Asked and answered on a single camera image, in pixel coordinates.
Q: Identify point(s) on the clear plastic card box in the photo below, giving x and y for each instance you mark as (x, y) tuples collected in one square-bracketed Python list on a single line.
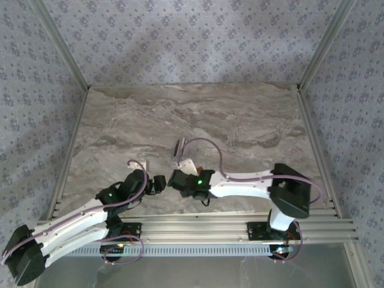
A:
[(179, 147)]

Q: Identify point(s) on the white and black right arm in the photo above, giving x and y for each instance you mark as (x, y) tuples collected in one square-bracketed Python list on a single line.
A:
[(240, 184)]

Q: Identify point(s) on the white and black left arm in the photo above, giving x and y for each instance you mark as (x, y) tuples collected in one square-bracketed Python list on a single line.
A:
[(72, 228)]

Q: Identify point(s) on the black controller board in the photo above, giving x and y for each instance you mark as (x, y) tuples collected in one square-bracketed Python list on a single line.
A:
[(112, 250), (280, 251)]

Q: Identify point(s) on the grey metal plate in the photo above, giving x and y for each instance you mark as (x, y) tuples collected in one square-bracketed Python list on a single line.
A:
[(195, 273)]

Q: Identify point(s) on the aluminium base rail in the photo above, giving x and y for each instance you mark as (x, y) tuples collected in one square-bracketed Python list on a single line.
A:
[(195, 228)]

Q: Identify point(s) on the aluminium table side rail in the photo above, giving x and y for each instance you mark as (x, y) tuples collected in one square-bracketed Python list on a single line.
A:
[(69, 156), (316, 150)]

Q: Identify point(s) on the aluminium corner post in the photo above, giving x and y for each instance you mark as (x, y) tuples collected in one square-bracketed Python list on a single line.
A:
[(324, 45), (62, 45)]

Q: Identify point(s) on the aluminium frame bar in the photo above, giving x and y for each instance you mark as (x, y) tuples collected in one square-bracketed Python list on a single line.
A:
[(358, 267)]

